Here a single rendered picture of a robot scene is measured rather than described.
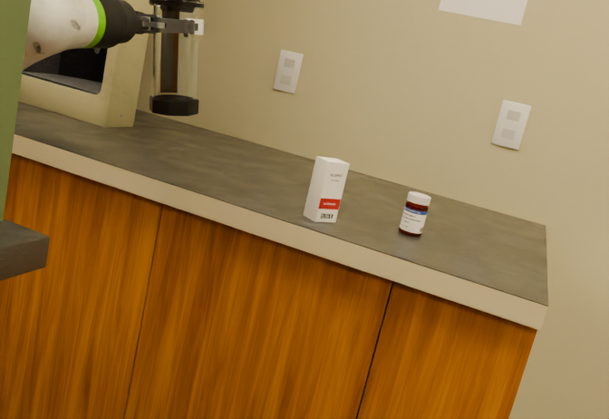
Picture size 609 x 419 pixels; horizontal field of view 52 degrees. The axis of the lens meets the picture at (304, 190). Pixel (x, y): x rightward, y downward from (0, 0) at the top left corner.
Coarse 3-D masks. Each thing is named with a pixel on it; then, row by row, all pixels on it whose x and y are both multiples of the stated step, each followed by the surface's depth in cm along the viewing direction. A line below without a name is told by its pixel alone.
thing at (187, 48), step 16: (176, 0) 119; (160, 16) 122; (176, 16) 121; (192, 16) 123; (160, 48) 123; (176, 48) 123; (192, 48) 125; (160, 64) 124; (176, 64) 124; (192, 64) 126; (160, 80) 125; (176, 80) 125; (192, 80) 127; (160, 96) 126; (176, 96) 125; (192, 96) 128
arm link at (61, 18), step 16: (32, 0) 89; (48, 0) 90; (64, 0) 92; (80, 0) 95; (96, 0) 99; (32, 16) 89; (48, 16) 90; (64, 16) 91; (80, 16) 94; (96, 16) 98; (32, 32) 90; (48, 32) 91; (64, 32) 92; (80, 32) 95; (96, 32) 99; (32, 48) 92; (48, 48) 93; (64, 48) 95
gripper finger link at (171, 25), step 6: (156, 18) 110; (162, 18) 110; (168, 24) 112; (174, 24) 113; (180, 24) 115; (186, 24) 116; (156, 30) 110; (162, 30) 111; (168, 30) 113; (174, 30) 114; (180, 30) 115; (186, 30) 116
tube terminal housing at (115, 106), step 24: (144, 0) 151; (120, 48) 148; (144, 48) 156; (120, 72) 150; (24, 96) 159; (48, 96) 156; (72, 96) 153; (96, 96) 151; (120, 96) 153; (96, 120) 152; (120, 120) 155
